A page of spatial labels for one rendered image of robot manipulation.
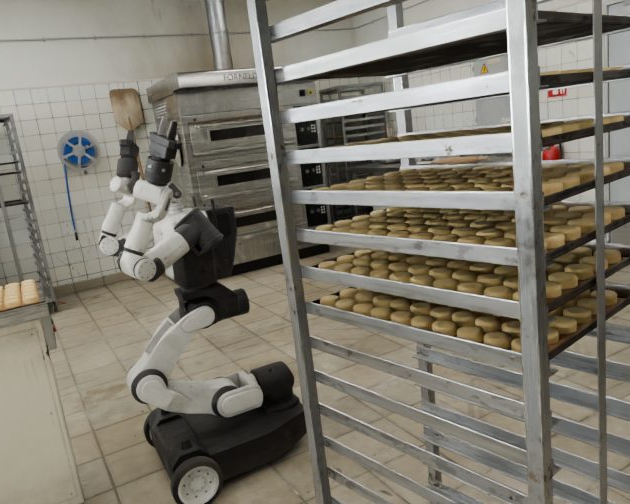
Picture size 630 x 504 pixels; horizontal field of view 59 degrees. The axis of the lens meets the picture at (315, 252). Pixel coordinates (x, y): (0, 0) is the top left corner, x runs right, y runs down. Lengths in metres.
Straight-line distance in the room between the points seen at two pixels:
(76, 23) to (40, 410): 4.82
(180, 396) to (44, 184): 4.25
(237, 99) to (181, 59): 1.16
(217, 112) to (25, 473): 4.06
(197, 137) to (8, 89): 1.91
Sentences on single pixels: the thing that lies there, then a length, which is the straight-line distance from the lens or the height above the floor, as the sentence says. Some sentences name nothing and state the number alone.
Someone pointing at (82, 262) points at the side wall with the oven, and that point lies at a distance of 6.46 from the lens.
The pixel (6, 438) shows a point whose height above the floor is 0.44.
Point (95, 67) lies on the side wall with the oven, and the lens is 6.49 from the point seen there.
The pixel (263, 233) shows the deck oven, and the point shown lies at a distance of 5.79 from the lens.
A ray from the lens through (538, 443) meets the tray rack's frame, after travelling 1.02.
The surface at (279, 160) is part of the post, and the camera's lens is 1.29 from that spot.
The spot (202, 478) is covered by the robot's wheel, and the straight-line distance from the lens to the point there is 2.38.
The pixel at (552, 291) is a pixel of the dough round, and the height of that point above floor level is 1.06.
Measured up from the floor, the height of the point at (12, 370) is 0.68.
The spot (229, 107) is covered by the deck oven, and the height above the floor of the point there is 1.68.
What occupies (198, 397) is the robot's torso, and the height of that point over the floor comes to 0.34.
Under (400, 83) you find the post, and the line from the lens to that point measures 1.59.
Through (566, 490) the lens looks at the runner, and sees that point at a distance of 1.66.
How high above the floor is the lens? 1.38
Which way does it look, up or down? 12 degrees down
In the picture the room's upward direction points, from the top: 7 degrees counter-clockwise
